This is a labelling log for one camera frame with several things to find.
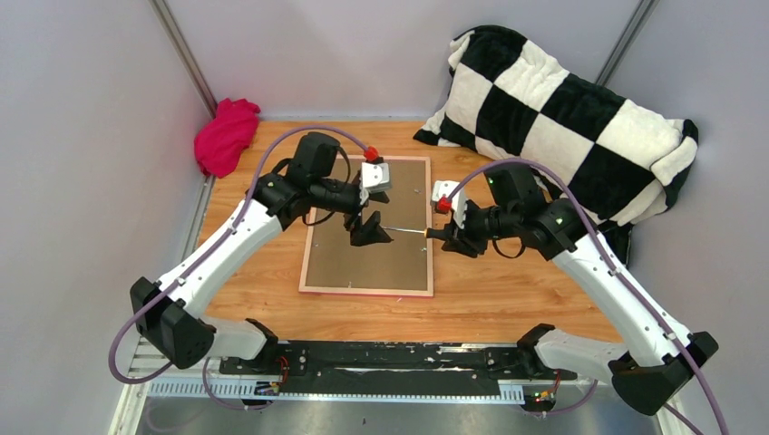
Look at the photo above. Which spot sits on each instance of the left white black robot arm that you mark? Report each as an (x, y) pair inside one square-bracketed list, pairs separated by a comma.
[(170, 312)]

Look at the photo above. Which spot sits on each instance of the aluminium corner post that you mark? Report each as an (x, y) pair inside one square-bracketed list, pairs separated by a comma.
[(177, 39), (632, 29)]

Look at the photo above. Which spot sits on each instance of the magenta cloth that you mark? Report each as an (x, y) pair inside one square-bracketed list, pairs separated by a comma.
[(219, 145)]

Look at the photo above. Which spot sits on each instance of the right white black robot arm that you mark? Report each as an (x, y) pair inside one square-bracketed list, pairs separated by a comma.
[(656, 355)]

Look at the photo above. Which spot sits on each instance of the right aluminium corner post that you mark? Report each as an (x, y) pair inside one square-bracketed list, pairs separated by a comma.
[(632, 29)]

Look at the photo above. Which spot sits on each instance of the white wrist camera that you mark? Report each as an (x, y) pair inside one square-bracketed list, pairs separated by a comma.
[(448, 197), (374, 182)]

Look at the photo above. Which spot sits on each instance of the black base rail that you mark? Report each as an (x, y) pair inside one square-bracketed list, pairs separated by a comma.
[(400, 372)]

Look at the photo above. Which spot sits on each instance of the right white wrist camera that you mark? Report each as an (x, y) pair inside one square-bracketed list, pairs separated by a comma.
[(448, 197)]

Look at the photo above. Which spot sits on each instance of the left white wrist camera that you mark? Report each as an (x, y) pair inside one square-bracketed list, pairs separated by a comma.
[(374, 182)]

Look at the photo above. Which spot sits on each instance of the pink picture frame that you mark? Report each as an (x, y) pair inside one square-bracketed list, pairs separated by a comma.
[(402, 268)]

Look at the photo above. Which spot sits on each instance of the left aluminium corner post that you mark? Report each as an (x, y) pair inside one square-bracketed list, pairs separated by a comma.
[(177, 39)]

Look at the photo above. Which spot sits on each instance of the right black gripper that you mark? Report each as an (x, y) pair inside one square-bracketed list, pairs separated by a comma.
[(462, 240)]

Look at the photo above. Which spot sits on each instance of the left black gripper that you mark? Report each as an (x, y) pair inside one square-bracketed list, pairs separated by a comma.
[(360, 233)]

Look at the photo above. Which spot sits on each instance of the black white checkered pillow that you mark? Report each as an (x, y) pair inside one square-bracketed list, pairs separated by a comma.
[(509, 98)]

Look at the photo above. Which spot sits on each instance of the yellow black screwdriver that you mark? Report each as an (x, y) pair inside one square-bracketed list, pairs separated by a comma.
[(422, 232)]

